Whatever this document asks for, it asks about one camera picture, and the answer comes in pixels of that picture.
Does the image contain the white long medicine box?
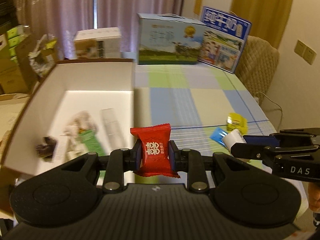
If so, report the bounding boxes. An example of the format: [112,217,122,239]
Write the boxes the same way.
[100,108,126,150]

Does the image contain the yellow snack packet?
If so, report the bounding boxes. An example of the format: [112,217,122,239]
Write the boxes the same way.
[227,113,248,135]

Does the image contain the red snack packet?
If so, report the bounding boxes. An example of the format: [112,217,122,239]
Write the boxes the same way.
[130,123,180,178]

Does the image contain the green medicine box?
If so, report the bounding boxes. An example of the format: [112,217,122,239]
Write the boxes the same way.
[78,129,106,156]

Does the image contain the blue sachet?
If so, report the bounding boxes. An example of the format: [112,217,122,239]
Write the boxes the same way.
[210,127,228,147]

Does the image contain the white knitted cloth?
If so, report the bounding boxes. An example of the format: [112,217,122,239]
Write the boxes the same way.
[63,111,98,138]

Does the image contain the dark velvet scrunchie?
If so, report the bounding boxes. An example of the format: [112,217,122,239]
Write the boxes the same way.
[36,137,57,158]

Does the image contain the clear plastic case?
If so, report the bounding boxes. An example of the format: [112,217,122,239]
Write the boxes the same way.
[222,129,246,152]

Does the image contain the person's right hand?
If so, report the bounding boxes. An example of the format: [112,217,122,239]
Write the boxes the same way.
[308,183,320,213]

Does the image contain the checkered bed sheet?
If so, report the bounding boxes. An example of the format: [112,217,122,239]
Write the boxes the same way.
[98,61,309,227]

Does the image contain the quilted beige chair cover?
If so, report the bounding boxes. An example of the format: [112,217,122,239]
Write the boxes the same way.
[235,36,280,104]

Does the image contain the brown storage box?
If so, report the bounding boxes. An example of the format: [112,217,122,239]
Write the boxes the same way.
[1,59,135,176]

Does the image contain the dark blue milk carton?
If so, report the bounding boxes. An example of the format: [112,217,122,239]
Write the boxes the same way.
[199,7,252,73]

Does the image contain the white product box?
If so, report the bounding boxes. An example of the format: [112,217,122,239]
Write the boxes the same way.
[73,27,121,59]

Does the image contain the light blue milk carton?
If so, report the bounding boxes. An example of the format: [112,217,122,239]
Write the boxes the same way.
[137,13,206,65]

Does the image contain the dark bowl of clutter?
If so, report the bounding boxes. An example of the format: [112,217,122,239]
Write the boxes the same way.
[28,34,60,78]

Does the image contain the cardboard tissue carton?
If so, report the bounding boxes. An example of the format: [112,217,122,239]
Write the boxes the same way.
[0,25,37,94]

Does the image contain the yellow curtain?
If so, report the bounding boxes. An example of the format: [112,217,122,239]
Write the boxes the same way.
[230,0,293,49]

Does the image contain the pink curtain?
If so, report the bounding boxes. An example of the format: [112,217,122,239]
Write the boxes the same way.
[15,0,183,59]

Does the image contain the wall switch plates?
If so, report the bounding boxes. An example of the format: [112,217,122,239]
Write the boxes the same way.
[294,40,317,65]

